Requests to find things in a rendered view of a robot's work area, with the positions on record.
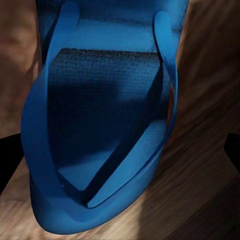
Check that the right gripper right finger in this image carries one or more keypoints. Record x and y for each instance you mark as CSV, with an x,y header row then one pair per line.
x,y
232,149

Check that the sandal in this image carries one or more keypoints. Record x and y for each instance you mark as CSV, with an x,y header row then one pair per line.
x,y
94,123

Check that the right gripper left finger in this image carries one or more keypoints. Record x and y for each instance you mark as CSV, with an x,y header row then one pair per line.
x,y
11,155

